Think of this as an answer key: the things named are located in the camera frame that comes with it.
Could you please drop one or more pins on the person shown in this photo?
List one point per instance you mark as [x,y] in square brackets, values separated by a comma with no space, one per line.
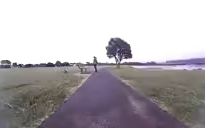
[95,63]

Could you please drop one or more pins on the bench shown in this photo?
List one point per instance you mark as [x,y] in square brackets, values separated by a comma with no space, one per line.
[82,68]

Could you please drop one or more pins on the round-crowned tree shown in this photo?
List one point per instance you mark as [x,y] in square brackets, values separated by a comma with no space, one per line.
[118,48]

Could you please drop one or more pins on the dog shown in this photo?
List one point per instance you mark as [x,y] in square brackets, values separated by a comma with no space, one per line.
[65,70]

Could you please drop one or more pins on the dark asphalt path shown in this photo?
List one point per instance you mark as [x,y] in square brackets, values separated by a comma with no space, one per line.
[106,103]

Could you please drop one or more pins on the row of distant trees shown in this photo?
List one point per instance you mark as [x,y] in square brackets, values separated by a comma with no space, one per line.
[36,64]

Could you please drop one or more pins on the grass field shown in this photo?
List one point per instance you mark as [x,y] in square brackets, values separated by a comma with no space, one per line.
[26,93]
[176,86]

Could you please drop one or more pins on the water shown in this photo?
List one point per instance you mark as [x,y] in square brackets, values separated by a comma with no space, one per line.
[183,67]

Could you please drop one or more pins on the distant hill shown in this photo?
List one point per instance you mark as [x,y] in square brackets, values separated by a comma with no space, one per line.
[196,61]

